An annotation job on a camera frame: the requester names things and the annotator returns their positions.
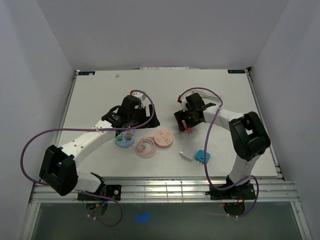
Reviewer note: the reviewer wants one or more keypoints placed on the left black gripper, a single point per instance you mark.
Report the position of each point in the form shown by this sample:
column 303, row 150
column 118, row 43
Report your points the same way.
column 142, row 110

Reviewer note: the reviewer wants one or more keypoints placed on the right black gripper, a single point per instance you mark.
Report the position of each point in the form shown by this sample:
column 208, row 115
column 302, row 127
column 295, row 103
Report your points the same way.
column 179, row 116

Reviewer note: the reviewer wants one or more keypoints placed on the coral pink plug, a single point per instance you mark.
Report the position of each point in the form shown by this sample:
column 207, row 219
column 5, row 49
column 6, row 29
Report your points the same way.
column 186, row 128

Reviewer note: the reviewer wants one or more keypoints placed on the pink brown charger plug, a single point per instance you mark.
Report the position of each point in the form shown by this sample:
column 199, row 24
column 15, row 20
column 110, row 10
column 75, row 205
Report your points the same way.
column 128, row 134

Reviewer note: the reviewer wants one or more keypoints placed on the green charger plug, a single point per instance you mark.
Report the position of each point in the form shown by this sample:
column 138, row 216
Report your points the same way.
column 119, row 137

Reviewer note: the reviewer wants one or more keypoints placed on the blue charger plug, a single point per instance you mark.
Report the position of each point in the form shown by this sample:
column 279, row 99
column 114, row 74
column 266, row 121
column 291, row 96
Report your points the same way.
column 200, row 156

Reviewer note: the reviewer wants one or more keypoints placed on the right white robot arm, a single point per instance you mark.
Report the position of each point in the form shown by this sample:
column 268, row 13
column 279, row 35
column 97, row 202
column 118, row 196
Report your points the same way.
column 248, row 134

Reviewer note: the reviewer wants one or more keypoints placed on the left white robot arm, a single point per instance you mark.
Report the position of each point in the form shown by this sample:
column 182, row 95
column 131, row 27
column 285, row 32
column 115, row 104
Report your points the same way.
column 60, row 164

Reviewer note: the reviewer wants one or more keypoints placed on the white grey charger plug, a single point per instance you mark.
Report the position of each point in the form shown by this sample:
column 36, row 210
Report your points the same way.
column 187, row 155

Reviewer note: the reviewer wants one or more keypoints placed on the pink round power strip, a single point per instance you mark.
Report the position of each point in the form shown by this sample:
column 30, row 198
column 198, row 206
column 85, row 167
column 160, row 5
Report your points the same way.
column 163, row 138

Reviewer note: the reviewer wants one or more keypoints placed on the blue round power strip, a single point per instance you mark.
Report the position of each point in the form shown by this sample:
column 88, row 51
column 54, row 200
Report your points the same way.
column 125, row 143

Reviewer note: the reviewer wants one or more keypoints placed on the right corner label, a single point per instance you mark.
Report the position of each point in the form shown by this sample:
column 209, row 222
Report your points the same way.
column 236, row 71

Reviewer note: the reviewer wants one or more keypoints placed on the corner label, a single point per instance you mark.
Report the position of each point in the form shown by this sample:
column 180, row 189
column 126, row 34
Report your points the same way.
column 236, row 71
column 86, row 73

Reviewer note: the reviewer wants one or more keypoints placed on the left corner label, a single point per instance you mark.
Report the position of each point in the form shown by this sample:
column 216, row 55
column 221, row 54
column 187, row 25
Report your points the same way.
column 86, row 73

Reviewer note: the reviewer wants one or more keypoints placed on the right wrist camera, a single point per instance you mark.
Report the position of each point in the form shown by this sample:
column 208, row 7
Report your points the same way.
column 183, row 102

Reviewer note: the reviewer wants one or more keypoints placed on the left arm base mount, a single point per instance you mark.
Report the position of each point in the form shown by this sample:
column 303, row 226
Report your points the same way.
column 112, row 191

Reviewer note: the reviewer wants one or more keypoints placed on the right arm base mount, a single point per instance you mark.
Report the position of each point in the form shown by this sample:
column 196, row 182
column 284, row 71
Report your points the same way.
column 243, row 191

